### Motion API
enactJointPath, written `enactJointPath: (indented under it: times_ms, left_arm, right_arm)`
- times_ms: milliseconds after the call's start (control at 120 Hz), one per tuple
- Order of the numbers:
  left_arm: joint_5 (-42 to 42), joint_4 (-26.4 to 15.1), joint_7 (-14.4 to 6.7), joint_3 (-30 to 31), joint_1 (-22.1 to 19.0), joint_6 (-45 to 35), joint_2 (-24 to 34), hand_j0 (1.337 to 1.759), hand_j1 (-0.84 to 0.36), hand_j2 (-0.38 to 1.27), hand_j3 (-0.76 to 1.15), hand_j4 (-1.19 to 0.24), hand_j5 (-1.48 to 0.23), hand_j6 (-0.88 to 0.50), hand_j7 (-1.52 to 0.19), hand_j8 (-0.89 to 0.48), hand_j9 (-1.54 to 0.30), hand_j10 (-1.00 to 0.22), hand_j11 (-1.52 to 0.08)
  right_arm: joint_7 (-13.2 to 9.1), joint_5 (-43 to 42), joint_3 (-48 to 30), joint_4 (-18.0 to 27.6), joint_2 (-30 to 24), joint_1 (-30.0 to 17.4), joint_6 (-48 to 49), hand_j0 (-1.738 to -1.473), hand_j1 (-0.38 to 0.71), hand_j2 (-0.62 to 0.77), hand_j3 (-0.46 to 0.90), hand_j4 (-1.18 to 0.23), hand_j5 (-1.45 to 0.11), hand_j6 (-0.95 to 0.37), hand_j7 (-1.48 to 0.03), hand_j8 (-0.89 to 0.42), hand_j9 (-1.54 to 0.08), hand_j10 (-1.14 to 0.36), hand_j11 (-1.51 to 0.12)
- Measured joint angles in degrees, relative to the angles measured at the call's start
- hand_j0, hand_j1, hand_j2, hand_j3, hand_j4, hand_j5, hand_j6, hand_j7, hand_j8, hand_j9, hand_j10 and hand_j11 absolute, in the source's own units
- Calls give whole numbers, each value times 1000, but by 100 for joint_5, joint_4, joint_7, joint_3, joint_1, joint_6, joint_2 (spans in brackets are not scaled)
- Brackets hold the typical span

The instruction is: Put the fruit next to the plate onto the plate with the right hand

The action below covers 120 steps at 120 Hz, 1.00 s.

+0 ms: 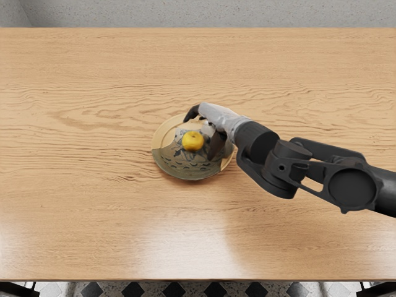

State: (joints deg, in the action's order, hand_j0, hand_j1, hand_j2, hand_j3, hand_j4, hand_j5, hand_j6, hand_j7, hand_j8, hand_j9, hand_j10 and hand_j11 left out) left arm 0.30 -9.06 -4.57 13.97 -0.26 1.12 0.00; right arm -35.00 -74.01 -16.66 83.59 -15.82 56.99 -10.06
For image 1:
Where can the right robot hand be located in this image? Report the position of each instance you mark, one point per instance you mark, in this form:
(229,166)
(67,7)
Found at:
(218,117)

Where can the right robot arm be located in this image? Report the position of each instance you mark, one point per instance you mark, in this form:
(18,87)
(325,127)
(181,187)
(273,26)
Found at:
(309,164)

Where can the yellow round fruit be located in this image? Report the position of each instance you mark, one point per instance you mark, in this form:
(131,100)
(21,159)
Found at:
(192,141)

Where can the patterned ceramic plate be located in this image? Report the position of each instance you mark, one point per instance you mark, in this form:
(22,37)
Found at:
(182,164)

